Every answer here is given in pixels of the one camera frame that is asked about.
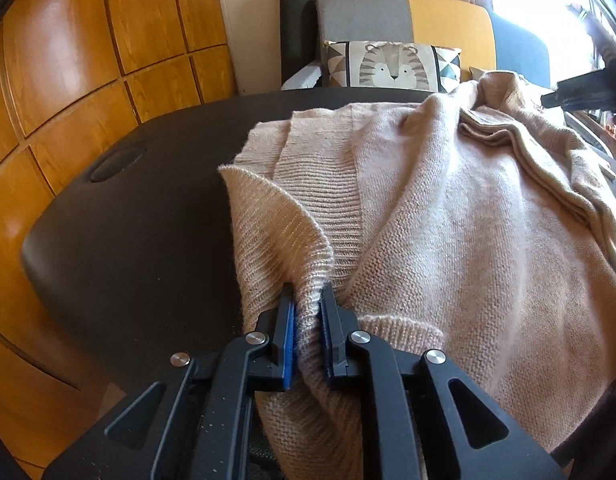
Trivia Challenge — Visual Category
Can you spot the tiger print cushion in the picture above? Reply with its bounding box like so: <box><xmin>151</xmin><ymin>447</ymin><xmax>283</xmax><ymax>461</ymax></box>
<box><xmin>322</xmin><ymin>40</ymin><xmax>463</xmax><ymax>93</ymax></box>

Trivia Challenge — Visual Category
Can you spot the bright window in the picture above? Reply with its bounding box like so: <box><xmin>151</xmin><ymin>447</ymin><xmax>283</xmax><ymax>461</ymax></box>
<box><xmin>488</xmin><ymin>0</ymin><xmax>616</xmax><ymax>61</ymax></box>

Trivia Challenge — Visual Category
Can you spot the dark rolled mat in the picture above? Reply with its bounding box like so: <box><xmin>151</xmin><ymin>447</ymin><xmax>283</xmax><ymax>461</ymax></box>
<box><xmin>279</xmin><ymin>0</ymin><xmax>319</xmax><ymax>86</ymax></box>

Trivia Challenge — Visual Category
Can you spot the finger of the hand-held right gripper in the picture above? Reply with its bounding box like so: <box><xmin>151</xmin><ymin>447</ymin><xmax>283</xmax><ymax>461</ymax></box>
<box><xmin>540</xmin><ymin>57</ymin><xmax>616</xmax><ymax>111</ymax></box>

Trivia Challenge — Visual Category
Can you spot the grey yellow blue sofa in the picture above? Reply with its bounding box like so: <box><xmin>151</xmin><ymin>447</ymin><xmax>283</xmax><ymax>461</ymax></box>
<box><xmin>280</xmin><ymin>0</ymin><xmax>554</xmax><ymax>92</ymax></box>

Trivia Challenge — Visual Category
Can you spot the beige knit sweater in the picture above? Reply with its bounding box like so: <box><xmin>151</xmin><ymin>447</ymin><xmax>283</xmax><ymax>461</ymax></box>
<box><xmin>218</xmin><ymin>71</ymin><xmax>616</xmax><ymax>480</ymax></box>

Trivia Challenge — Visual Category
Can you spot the wooden panelled wardrobe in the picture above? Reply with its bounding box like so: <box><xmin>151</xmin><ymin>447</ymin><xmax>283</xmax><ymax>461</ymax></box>
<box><xmin>0</xmin><ymin>0</ymin><xmax>239</xmax><ymax>466</ymax></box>

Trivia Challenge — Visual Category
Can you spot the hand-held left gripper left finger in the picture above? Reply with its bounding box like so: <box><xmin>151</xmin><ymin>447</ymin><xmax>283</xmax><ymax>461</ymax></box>
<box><xmin>104</xmin><ymin>282</ymin><xmax>301</xmax><ymax>480</ymax></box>

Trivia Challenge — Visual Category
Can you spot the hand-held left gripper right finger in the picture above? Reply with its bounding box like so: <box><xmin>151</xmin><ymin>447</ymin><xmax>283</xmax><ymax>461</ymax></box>
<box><xmin>315</xmin><ymin>282</ymin><xmax>511</xmax><ymax>480</ymax></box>

